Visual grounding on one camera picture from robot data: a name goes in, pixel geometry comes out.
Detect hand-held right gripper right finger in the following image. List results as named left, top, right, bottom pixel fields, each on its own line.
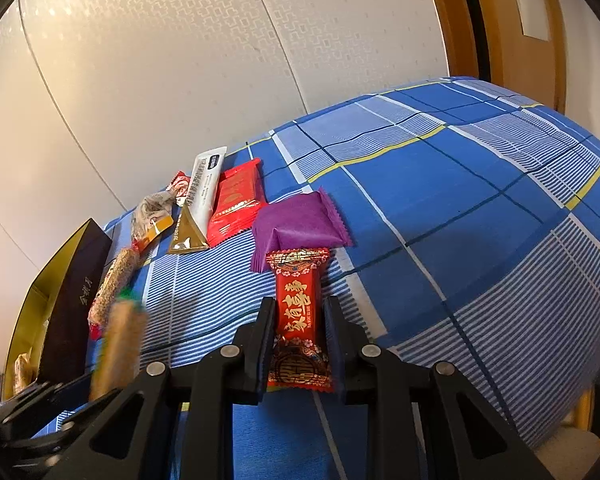
left=322, top=296, right=556, bottom=480

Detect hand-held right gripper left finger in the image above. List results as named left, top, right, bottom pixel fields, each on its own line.
left=42, top=296, right=277, bottom=480

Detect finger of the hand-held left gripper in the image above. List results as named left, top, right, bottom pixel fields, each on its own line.
left=0, top=379, right=98, bottom=423
left=2, top=412, right=116, bottom=461

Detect red candy packet gold print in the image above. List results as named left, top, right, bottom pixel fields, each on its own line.
left=265, top=248, right=335, bottom=394

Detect tan snack bar green wrapper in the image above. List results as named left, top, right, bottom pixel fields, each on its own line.
left=89, top=292, right=148, bottom=402

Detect dark box with gold interior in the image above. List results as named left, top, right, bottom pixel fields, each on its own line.
left=2, top=218, right=113, bottom=396

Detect purple snack packet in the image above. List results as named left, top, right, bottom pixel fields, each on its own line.
left=250, top=186, right=355, bottom=273

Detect sesame bar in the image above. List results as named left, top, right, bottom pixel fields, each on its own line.
left=87, top=246, right=141, bottom=341

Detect long red snack packet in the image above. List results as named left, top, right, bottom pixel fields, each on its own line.
left=206, top=157, right=268, bottom=247

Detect long white and gold packet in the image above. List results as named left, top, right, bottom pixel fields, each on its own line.
left=167, top=146, right=228, bottom=256

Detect clear packet with brown snack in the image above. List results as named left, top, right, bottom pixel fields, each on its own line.
left=130, top=191, right=176, bottom=256

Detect red and white snack packet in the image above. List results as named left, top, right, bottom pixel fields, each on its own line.
left=167, top=171, right=191, bottom=206

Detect tan snack packet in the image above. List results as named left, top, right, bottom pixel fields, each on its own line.
left=12, top=352, right=38, bottom=393

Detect blue plaid bed sheet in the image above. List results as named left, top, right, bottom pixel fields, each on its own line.
left=30, top=76, right=600, bottom=480

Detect wooden door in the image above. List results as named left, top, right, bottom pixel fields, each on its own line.
left=480, top=0, right=570, bottom=111

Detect wooden door frame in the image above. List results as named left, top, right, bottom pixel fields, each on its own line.
left=420, top=0, right=496, bottom=83

